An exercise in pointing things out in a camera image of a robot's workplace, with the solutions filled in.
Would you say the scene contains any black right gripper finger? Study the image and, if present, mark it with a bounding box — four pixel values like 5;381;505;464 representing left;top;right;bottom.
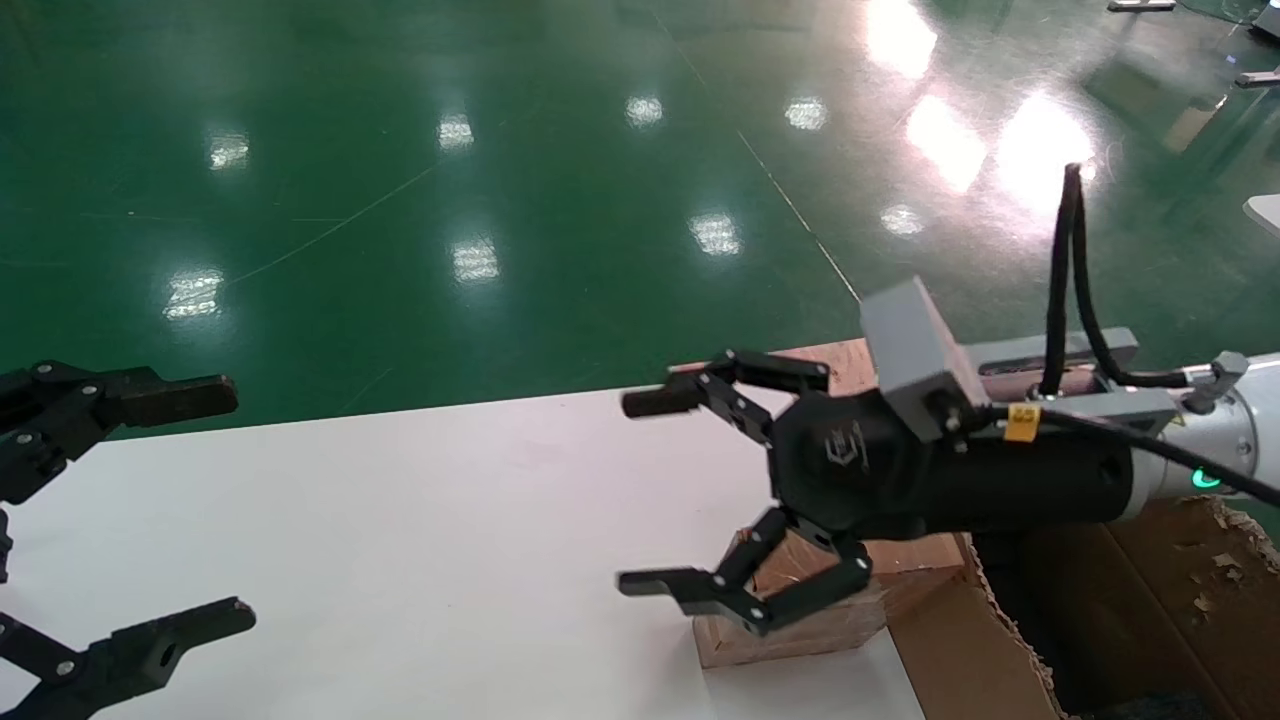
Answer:
622;350;831;446
617;505;873;636

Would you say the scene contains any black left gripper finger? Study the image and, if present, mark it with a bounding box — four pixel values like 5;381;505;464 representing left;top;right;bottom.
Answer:
0;360;239;506
0;598;257;720

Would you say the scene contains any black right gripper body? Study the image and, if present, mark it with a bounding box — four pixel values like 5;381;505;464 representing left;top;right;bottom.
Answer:
770;385;1137;543

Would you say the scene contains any small brown cardboard box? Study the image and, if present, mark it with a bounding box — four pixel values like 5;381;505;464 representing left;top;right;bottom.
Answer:
693;525;969;669

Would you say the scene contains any big open cardboard box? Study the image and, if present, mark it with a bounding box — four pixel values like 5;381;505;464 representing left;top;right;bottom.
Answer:
888;495;1280;720

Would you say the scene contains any wooden pallet board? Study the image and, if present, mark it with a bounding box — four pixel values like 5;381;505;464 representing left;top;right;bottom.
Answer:
668;338;881;399

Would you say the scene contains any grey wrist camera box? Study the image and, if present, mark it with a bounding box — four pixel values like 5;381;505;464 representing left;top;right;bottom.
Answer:
860;277;991;443

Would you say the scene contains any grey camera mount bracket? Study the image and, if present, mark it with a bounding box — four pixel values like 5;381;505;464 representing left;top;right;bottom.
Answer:
955;328;1181;441

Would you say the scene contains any thin black cable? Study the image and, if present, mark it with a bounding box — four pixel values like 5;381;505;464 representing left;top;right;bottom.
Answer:
985;403;1280;506

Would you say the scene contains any thick black looped cable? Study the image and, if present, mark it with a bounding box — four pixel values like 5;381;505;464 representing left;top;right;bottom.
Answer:
1040;163;1196;398

